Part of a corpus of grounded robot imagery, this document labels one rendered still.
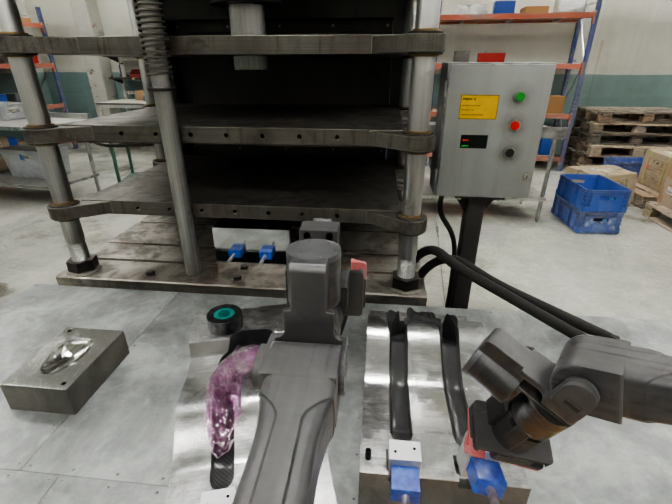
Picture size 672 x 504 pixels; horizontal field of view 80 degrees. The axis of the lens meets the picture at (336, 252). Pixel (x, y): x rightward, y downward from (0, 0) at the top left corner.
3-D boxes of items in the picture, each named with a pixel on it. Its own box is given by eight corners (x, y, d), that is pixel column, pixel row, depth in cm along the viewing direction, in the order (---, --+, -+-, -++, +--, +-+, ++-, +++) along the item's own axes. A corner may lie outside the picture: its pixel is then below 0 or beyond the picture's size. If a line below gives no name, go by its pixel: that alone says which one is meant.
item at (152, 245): (425, 312, 132) (427, 293, 129) (59, 290, 144) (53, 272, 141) (410, 221, 207) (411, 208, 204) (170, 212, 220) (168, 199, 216)
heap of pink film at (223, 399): (305, 443, 71) (304, 411, 67) (201, 461, 68) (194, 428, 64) (292, 350, 94) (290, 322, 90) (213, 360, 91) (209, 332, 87)
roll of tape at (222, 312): (249, 318, 96) (247, 306, 95) (232, 338, 89) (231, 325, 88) (219, 313, 98) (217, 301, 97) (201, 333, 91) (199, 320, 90)
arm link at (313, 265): (275, 237, 44) (241, 289, 33) (353, 240, 43) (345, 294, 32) (280, 325, 49) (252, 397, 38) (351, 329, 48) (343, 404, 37)
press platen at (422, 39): (453, 109, 105) (463, 27, 97) (3, 104, 118) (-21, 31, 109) (424, 90, 179) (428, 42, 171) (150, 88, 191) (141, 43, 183)
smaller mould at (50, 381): (75, 415, 84) (66, 390, 81) (10, 409, 85) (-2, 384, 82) (130, 353, 102) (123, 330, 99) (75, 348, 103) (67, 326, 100)
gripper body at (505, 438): (468, 403, 57) (490, 382, 52) (538, 419, 57) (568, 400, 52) (471, 451, 53) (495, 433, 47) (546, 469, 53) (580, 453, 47)
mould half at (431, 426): (520, 525, 64) (538, 468, 58) (357, 507, 66) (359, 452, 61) (463, 334, 109) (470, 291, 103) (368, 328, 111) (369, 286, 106)
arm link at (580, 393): (448, 385, 50) (499, 324, 42) (475, 350, 56) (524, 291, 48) (533, 457, 45) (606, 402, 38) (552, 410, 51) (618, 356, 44)
